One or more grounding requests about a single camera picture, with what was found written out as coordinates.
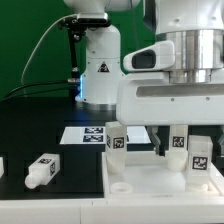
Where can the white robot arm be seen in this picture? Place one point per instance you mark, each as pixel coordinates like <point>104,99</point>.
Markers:
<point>179,80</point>

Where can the white sheet with markers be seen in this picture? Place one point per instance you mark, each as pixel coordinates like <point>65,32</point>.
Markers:
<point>96,135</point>

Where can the white square tabletop tray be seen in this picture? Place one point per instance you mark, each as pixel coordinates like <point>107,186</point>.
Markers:
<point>146,176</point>

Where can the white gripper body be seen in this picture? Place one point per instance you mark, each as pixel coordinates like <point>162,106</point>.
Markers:
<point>150,99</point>

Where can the white left fence piece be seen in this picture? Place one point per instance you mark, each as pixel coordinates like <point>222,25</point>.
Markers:
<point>1,166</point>

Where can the camera on stand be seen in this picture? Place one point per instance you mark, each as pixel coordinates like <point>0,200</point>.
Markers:
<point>87,20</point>

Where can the black camera stand pole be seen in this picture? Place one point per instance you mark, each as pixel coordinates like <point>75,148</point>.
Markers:
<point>75,74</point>

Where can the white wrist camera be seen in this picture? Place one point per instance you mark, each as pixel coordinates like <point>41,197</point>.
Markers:
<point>159,56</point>

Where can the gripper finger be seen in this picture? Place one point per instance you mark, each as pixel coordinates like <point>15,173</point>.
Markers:
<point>153,135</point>
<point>220,141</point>

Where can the white front fence bar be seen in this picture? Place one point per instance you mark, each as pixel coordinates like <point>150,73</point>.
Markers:
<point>102,211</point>

